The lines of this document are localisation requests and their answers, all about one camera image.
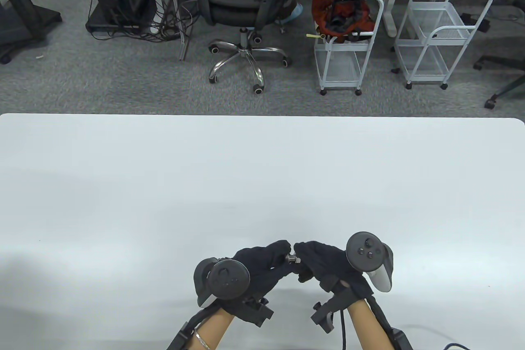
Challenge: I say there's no black sensor cable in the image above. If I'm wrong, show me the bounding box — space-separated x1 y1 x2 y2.
339 311 468 350

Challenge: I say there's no person's left hand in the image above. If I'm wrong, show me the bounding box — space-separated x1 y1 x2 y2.
224 240 293 314

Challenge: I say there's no black cable bundle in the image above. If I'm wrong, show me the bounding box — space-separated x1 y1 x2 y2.
88 0 201 43

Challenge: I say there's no red and black bag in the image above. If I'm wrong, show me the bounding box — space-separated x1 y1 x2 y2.
311 0 375 43

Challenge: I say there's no aluminium rig frame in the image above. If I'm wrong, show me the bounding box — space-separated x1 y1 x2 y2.
164 0 192 62

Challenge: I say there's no silver bracelet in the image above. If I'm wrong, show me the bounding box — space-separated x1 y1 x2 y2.
193 329 212 350

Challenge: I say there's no black wheeled monitor stand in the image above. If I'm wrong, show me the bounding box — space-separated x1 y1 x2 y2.
0 0 63 65

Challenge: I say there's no black wrist sensor pack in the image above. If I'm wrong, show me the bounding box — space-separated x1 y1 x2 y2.
389 327 414 350
166 323 194 350

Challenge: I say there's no grey handheld controller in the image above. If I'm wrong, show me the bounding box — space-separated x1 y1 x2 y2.
346 231 395 293

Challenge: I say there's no person's right hand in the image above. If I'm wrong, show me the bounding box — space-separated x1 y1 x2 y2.
292 241 374 298

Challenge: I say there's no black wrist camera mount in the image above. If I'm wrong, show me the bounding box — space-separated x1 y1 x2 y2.
241 296 275 328
310 284 354 334

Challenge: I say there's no black office chair base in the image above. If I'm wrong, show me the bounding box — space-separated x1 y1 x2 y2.
473 55 525 110

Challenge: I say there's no black power adapter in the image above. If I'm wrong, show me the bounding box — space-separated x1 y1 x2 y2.
459 13 491 33

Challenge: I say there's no person's left forearm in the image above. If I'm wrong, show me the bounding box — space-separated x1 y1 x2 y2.
189 308 236 350

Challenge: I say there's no person's right forearm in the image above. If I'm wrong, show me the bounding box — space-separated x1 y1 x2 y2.
347 299 393 350

